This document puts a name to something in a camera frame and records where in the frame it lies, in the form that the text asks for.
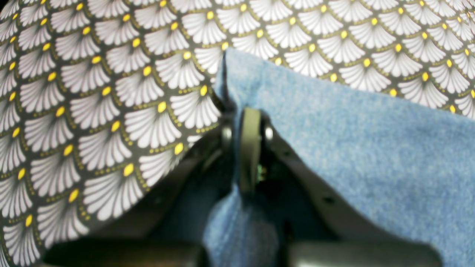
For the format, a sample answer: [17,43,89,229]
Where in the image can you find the patterned fan tablecloth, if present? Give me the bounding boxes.
[1,0,474,267]

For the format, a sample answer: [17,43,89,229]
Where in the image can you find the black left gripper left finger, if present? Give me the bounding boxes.
[42,124,233,267]

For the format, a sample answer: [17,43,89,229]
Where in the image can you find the blue T-shirt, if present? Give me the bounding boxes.
[213,48,475,267]

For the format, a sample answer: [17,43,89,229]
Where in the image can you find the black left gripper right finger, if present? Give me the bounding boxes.
[239,108,443,267]

